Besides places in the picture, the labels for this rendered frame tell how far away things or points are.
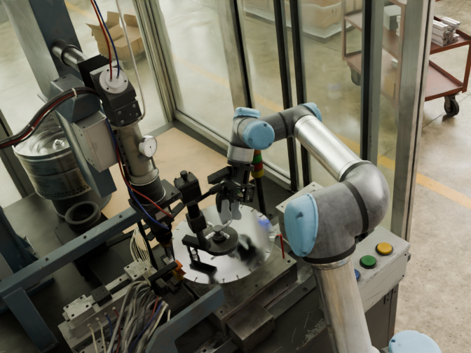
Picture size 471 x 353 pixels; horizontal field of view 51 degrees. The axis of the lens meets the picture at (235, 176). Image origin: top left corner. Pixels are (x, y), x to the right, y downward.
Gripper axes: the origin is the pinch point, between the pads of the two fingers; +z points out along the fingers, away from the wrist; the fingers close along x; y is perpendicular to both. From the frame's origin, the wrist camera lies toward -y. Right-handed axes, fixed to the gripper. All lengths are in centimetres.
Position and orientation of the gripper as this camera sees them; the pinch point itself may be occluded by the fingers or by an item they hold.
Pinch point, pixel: (224, 223)
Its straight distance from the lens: 152.0
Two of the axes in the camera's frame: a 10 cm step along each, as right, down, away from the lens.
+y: 5.7, 2.6, -7.8
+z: -1.6, 9.6, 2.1
